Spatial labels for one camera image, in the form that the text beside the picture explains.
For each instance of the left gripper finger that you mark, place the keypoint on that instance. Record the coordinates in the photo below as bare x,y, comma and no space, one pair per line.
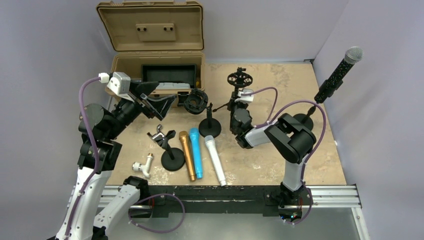
139,88
157,107

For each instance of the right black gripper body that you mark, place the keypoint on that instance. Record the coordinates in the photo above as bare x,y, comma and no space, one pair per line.
234,105

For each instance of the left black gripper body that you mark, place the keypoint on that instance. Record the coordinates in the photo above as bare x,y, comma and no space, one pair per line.
128,109

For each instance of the black tripod shock-mount stand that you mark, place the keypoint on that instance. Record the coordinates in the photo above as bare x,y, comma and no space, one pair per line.
239,79

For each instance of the black shock-mount desk stand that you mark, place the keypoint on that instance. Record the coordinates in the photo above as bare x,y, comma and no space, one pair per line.
196,102

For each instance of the gold microphone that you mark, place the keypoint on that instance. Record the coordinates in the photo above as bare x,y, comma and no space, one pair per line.
185,143

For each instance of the white microphone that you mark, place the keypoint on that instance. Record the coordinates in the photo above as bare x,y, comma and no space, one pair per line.
210,144

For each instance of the blue microphone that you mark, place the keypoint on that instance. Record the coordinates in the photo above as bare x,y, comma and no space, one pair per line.
194,136

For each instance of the black round-base clip stand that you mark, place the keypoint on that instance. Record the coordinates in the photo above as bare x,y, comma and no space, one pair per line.
173,158

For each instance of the black speckled microphone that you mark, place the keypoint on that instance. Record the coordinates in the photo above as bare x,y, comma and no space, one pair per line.
352,56

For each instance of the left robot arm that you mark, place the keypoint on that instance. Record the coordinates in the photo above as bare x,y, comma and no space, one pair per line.
98,156

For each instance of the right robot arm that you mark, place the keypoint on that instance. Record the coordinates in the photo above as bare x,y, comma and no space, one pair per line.
291,136

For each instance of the grey plastic organizer case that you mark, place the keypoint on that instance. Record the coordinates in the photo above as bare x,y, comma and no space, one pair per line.
171,88

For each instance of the black toolbox tray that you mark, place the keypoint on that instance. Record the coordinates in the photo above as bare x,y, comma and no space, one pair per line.
170,73

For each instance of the tan plastic toolbox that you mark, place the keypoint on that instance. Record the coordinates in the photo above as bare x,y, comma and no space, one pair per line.
155,32

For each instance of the white pvc pipe fitting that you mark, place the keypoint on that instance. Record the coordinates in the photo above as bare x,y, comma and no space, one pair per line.
144,168

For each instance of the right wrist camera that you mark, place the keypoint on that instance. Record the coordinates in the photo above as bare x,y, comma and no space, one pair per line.
245,96

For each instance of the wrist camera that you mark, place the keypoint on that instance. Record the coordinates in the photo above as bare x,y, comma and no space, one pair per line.
119,83
245,96

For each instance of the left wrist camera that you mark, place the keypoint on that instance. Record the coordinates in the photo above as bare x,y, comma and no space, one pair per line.
119,83

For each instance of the black mounting rail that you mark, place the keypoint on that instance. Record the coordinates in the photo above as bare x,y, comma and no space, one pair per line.
233,199

